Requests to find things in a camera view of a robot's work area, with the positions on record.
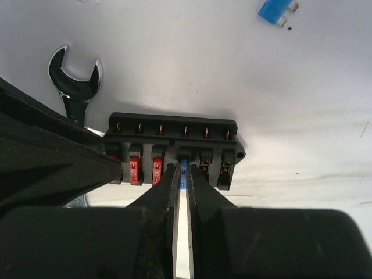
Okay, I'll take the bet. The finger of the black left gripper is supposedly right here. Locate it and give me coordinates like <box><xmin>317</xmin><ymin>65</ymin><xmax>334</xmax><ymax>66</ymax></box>
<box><xmin>1</xmin><ymin>80</ymin><xmax>116</xmax><ymax>209</ymax></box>

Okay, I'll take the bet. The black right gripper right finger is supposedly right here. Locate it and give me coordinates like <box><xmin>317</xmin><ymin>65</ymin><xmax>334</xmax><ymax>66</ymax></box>
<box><xmin>187</xmin><ymin>164</ymin><xmax>241</xmax><ymax>278</ymax></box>

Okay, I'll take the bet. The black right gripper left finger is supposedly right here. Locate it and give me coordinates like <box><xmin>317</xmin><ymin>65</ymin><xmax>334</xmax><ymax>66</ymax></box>
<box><xmin>127</xmin><ymin>163</ymin><xmax>181</xmax><ymax>278</ymax></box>

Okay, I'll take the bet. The blue blade fuse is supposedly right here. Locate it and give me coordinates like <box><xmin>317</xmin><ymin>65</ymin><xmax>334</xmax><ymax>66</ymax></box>
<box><xmin>257</xmin><ymin>0</ymin><xmax>300</xmax><ymax>28</ymax></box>
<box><xmin>180</xmin><ymin>159</ymin><xmax>188</xmax><ymax>189</ymax></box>

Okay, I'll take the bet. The black fuse box base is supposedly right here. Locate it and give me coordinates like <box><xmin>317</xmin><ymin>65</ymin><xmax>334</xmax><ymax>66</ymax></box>
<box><xmin>103</xmin><ymin>113</ymin><xmax>246</xmax><ymax>191</ymax></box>

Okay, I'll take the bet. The clear plastic fuse box cover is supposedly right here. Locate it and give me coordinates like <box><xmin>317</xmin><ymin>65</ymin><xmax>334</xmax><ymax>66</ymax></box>
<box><xmin>78</xmin><ymin>0</ymin><xmax>104</xmax><ymax>5</ymax></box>

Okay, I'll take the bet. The silver open-end wrench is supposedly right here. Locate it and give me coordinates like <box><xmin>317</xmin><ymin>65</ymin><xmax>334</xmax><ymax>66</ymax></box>
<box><xmin>48</xmin><ymin>44</ymin><xmax>103</xmax><ymax>129</ymax></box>

